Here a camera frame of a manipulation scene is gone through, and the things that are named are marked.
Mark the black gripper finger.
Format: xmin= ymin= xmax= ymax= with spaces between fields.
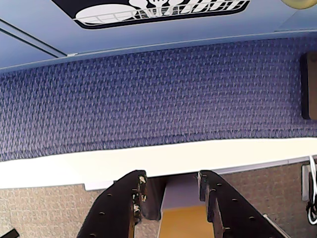
xmin=198 ymin=170 xmax=285 ymax=238
xmin=76 ymin=170 xmax=149 ymax=238

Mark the yellow flat board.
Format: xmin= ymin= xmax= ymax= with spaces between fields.
xmin=158 ymin=204 xmax=210 ymax=238

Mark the dark brown block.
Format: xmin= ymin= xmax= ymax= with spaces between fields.
xmin=300 ymin=51 xmax=317 ymax=120

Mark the black white dishwasher sticker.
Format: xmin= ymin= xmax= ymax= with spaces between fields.
xmin=51 ymin=0 xmax=251 ymax=30

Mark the white cable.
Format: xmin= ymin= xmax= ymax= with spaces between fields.
xmin=306 ymin=155 xmax=317 ymax=225

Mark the gold cupboard door handle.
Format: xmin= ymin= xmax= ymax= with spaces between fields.
xmin=282 ymin=0 xmax=315 ymax=10

